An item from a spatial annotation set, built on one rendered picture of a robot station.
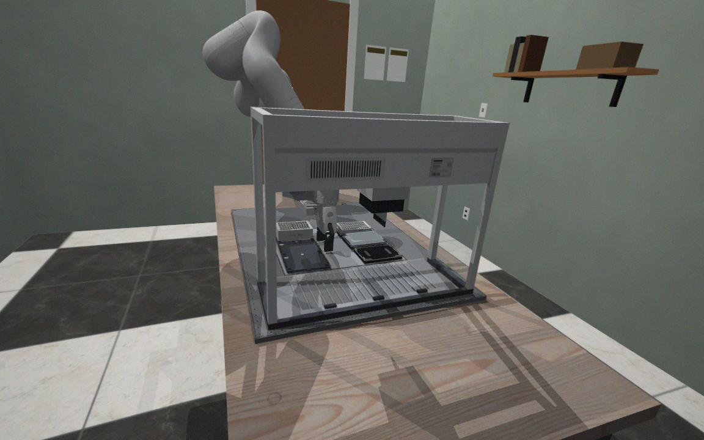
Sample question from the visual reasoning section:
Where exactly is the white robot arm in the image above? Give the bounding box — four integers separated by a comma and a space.
202, 10, 304, 117

